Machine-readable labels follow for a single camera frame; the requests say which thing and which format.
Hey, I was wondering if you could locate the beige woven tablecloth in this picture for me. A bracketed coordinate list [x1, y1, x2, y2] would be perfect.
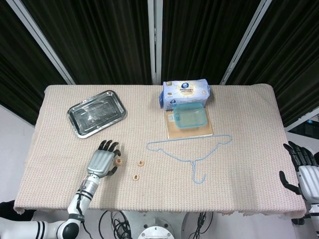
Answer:
[13, 84, 308, 218]

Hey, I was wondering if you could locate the black pleated curtain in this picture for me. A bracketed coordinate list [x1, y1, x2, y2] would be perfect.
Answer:
[21, 0, 153, 85]
[161, 0, 265, 86]
[0, 0, 68, 125]
[226, 0, 319, 128]

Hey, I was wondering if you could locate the light blue wire hanger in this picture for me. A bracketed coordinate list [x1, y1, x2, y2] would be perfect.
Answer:
[146, 133, 233, 185]

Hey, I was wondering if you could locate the clear container with teal lid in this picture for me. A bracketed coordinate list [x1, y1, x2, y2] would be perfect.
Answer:
[172, 103, 209, 130]

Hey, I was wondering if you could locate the black cable bundle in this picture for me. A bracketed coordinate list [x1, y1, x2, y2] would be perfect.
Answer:
[190, 211, 215, 239]
[99, 210, 133, 239]

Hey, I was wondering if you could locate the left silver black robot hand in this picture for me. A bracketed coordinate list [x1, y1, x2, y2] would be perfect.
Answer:
[86, 139, 123, 178]

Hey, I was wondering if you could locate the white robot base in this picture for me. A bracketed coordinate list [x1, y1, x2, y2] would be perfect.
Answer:
[122, 210, 192, 239]

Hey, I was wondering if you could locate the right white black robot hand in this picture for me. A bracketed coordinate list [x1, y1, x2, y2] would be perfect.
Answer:
[279, 141, 319, 204]

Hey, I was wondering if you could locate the rectangular steel tray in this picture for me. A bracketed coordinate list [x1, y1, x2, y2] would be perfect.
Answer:
[66, 90, 128, 139]

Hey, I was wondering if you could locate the white frame post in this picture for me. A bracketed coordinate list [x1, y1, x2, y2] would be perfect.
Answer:
[219, 0, 274, 86]
[147, 0, 163, 85]
[285, 107, 319, 132]
[6, 0, 77, 85]

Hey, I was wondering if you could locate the brown spiral notebook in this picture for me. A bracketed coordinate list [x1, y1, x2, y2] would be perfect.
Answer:
[164, 109, 214, 139]

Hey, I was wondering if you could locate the blue white tissue pack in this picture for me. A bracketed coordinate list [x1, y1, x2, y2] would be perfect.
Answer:
[159, 79, 211, 111]

